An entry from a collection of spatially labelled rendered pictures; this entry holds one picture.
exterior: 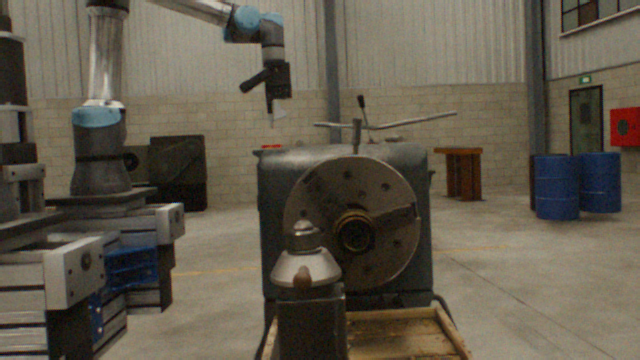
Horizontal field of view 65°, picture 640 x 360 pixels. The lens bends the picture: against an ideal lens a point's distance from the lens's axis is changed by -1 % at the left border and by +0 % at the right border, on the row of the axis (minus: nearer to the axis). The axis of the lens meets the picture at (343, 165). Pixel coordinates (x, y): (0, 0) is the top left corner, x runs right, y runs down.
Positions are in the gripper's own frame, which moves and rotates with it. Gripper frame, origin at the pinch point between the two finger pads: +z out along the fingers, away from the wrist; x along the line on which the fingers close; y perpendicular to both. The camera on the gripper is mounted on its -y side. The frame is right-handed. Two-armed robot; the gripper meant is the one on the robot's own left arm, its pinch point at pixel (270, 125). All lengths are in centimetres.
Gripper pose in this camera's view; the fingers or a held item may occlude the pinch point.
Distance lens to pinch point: 164.3
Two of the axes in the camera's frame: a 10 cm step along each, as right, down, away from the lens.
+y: 10.0, -0.5, 0.3
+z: 0.5, 10.0, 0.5
